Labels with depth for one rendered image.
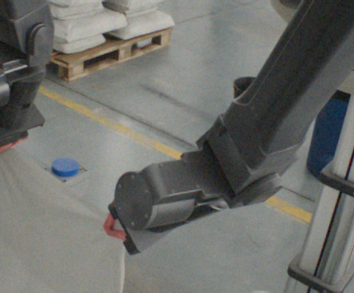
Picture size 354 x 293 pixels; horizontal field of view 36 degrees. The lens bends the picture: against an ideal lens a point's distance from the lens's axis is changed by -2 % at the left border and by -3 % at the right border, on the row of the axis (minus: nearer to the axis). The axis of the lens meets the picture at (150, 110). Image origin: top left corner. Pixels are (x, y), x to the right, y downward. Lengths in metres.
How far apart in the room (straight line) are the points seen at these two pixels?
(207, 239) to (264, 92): 2.02
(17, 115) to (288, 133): 0.43
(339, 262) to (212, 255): 1.18
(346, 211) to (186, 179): 0.70
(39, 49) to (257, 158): 0.34
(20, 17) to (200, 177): 0.30
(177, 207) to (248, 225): 2.05
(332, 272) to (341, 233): 0.10
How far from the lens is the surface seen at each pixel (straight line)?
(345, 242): 1.23
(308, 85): 0.42
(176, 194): 0.51
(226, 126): 0.52
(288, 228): 2.63
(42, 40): 0.71
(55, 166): 1.24
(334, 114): 2.86
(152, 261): 2.30
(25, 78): 0.74
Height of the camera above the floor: 1.51
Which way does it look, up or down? 26 degrees down
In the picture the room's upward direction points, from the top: 6 degrees clockwise
